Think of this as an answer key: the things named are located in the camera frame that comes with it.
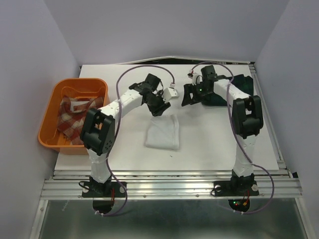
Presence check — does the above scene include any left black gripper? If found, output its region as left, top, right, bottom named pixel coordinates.
left=145, top=90, right=170, bottom=117

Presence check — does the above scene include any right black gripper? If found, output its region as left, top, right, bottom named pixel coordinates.
left=180, top=82, right=211, bottom=107

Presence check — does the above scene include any white garment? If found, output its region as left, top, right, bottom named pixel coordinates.
left=145, top=115, right=179, bottom=150

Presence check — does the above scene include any green plaid skirt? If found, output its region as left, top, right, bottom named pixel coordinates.
left=201, top=74, right=254, bottom=107

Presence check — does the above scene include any red plaid skirt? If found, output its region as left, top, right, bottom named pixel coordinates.
left=57, top=96, right=104, bottom=145

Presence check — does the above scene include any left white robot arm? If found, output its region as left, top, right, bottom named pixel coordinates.
left=80, top=74, right=178, bottom=196

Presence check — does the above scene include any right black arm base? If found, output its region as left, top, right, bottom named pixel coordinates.
left=210, top=180, right=260, bottom=214

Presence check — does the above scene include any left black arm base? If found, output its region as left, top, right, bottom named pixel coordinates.
left=78, top=181, right=128, bottom=217

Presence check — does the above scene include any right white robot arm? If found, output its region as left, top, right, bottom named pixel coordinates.
left=181, top=65, right=264, bottom=194

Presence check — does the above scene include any orange plastic bin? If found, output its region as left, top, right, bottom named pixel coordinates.
left=38, top=78, right=110, bottom=155

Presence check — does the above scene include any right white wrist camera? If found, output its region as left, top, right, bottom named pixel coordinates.
left=187, top=70, right=202, bottom=85

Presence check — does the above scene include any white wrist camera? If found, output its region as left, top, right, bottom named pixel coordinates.
left=187, top=70, right=202, bottom=85
left=162, top=87, right=179, bottom=103

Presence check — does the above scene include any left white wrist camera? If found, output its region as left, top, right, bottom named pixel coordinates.
left=162, top=87, right=179, bottom=103

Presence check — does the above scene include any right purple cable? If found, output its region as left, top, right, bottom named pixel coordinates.
left=188, top=61, right=275, bottom=215

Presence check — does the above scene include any aluminium rail frame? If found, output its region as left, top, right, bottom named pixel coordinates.
left=28, top=61, right=314, bottom=239

